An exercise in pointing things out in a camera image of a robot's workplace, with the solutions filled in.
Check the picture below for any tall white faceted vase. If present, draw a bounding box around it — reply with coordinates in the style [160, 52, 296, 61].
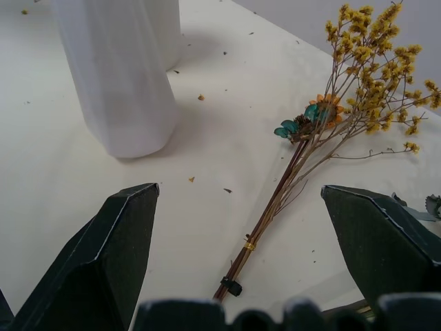
[50, 0, 181, 160]

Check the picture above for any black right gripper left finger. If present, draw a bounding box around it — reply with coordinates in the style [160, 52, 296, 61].
[9, 182, 161, 331]

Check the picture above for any dried yellow flower bouquet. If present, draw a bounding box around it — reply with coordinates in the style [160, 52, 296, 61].
[212, 1, 441, 304]

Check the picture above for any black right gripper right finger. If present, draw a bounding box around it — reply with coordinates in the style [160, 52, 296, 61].
[320, 184, 441, 307]

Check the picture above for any white round vase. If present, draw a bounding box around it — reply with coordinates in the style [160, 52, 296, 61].
[142, 0, 183, 72]

